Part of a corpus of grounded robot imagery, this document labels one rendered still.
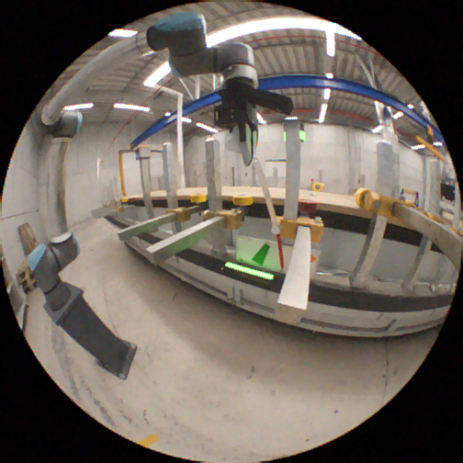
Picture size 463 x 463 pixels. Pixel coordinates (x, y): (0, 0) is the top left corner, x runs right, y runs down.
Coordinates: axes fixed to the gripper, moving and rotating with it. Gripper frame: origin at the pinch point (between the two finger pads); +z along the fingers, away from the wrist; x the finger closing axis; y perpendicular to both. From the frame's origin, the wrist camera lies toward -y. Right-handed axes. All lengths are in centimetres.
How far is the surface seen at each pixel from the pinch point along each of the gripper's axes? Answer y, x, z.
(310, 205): -14.6, -17.6, 11.5
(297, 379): -40, 6, 101
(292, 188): -9.0, -6.0, 6.2
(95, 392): 50, 102, 102
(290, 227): -9.6, -5.2, 16.0
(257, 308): 2, -29, 85
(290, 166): -8.3, -6.0, 0.8
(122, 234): 35.6, 18.9, 17.9
